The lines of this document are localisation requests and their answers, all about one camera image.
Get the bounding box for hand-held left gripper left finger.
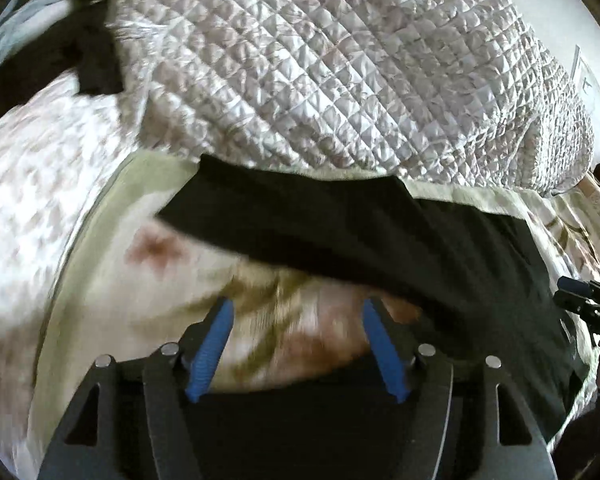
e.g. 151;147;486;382
40;297;236;480

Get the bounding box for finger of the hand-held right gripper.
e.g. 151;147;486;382
552;275;595;313

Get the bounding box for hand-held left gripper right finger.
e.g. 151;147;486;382
362;297;557;480

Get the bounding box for black pants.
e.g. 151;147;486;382
155;154;591;480

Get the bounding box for floral fleece blanket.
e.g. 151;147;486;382
27;152;600;480

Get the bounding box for person's dark clothing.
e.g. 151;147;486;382
545;395;600;480

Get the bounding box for quilted floral bed cover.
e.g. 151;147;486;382
0;70;151;466

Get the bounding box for quilted satin comforter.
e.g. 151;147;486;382
105;0;597;197

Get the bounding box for black garment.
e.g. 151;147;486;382
0;0;128;126

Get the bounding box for light grey cloth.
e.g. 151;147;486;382
0;0;76;81

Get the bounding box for pale wall fixture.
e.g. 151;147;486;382
570;44;597;97

